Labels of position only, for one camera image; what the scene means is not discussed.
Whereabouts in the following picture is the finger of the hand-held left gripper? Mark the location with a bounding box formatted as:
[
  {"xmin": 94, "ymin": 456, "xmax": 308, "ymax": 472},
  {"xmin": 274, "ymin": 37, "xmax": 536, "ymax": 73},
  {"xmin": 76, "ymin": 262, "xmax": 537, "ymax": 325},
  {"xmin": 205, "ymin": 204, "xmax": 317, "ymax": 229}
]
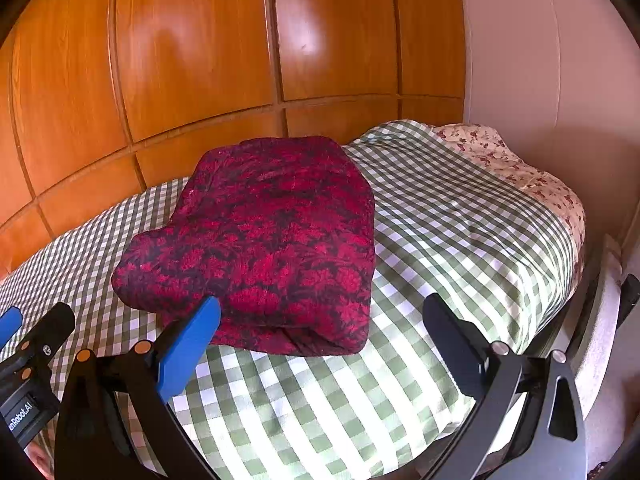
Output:
[
  {"xmin": 22, "ymin": 302, "xmax": 76, "ymax": 361},
  {"xmin": 0, "ymin": 306, "xmax": 24, "ymax": 351}
]

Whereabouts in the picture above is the green white checkered bedsheet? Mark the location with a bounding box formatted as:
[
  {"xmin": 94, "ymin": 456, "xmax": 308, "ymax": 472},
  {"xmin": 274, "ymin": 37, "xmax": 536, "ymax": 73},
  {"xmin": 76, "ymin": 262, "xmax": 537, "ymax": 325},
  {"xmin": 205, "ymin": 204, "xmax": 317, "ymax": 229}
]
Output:
[{"xmin": 0, "ymin": 119, "xmax": 576, "ymax": 480}]

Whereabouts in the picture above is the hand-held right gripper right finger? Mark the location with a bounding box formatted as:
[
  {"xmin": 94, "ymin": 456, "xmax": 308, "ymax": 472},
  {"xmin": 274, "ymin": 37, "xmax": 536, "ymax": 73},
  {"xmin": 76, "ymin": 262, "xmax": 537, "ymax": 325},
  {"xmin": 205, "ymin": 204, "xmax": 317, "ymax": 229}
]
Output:
[{"xmin": 422, "ymin": 292, "xmax": 587, "ymax": 480}]

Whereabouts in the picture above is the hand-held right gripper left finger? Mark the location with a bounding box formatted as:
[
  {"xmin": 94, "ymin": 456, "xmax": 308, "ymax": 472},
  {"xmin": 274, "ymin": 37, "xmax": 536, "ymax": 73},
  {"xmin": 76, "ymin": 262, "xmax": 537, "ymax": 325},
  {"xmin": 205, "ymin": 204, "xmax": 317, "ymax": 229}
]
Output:
[{"xmin": 54, "ymin": 296, "xmax": 222, "ymax": 480}]

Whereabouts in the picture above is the person's left hand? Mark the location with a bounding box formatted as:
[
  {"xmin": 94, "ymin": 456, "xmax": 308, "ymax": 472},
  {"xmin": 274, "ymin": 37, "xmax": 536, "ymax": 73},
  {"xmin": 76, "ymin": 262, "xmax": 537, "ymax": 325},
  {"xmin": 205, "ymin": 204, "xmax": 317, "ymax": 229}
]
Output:
[{"xmin": 25, "ymin": 441, "xmax": 55, "ymax": 480}]

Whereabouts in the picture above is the red black floral garment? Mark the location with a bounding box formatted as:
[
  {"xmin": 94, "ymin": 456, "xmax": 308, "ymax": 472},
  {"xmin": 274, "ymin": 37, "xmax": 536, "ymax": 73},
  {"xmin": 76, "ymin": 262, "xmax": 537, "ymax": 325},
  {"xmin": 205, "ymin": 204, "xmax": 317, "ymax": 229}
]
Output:
[{"xmin": 112, "ymin": 135, "xmax": 377, "ymax": 357}]

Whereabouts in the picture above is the floral bedspread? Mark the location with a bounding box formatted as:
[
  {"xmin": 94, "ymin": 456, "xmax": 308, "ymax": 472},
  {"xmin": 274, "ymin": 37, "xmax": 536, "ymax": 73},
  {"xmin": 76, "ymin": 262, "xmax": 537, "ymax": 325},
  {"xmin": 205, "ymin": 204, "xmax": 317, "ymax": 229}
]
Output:
[{"xmin": 432, "ymin": 122, "xmax": 587, "ymax": 281}]

